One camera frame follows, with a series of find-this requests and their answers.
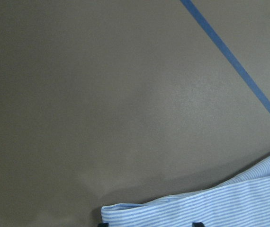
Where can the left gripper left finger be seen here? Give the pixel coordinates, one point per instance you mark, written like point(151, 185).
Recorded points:
point(103, 225)

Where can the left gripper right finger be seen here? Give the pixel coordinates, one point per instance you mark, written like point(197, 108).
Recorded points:
point(197, 224)

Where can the light blue striped shirt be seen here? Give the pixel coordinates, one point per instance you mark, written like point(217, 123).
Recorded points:
point(242, 201)

